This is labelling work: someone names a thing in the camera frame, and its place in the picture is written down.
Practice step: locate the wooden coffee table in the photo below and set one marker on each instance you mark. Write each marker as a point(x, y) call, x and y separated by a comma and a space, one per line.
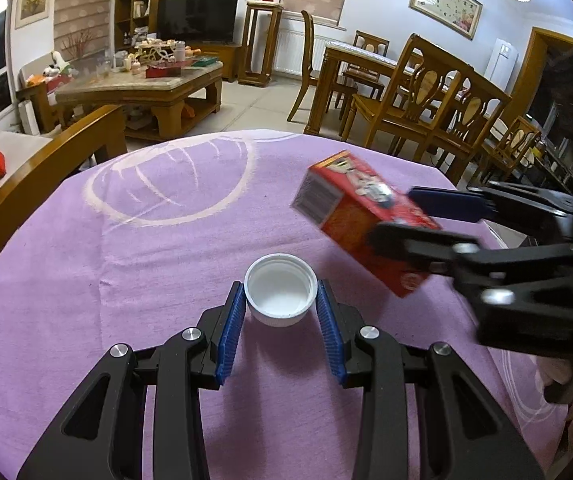
point(131, 90)

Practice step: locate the wooden bookshelf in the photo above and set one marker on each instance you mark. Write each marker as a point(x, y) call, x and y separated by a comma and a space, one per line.
point(126, 5)

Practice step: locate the wooden dining table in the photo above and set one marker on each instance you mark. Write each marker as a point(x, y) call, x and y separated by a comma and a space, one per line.
point(336, 60)

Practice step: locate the white standing air conditioner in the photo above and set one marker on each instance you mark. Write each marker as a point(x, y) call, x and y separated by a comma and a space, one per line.
point(500, 65)

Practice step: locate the tall wooden plant stand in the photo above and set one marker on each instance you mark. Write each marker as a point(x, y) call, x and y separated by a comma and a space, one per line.
point(261, 45)

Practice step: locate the white plastic cap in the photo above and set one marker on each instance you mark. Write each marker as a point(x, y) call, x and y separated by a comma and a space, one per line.
point(279, 292)

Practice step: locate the wide framed floral picture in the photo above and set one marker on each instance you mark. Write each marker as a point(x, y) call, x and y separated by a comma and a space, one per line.
point(445, 2)

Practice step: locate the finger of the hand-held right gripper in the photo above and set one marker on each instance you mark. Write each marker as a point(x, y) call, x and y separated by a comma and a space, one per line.
point(516, 260)
point(446, 204)

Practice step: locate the red gift box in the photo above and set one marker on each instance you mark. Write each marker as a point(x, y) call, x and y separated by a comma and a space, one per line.
point(162, 71)

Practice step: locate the red cardboard box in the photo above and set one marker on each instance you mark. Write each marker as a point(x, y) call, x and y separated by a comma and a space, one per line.
point(351, 210)

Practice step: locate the black flat television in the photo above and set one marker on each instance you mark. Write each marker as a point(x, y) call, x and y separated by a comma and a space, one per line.
point(197, 17)

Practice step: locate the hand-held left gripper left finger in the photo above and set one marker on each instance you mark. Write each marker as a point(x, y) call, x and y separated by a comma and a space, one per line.
point(229, 335)

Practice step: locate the wooden sofa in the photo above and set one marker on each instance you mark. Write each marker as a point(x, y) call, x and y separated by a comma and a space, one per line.
point(66, 147)

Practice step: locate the purple tablecloth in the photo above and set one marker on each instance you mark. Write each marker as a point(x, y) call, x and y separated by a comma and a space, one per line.
point(116, 260)

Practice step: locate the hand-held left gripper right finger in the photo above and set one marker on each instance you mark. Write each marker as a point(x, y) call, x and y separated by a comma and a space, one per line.
point(329, 332)

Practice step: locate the wooden dining chair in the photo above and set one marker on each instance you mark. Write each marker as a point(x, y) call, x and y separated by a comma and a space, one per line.
point(371, 45)
point(416, 95)
point(514, 145)
point(309, 60)
point(476, 110)

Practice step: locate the carved wooden fruit stand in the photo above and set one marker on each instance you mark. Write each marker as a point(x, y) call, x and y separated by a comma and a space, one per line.
point(156, 52)

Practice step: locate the wooden television cabinet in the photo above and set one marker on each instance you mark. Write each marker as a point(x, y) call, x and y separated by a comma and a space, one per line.
point(224, 60)

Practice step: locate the framed sunflower picture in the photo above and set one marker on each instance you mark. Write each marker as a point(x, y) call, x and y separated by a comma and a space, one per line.
point(34, 0)

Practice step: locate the white plush toy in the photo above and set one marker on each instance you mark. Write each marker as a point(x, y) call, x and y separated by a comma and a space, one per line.
point(57, 62)

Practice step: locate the white wall radiator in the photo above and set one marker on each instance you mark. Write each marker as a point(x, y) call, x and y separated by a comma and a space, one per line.
point(291, 55)

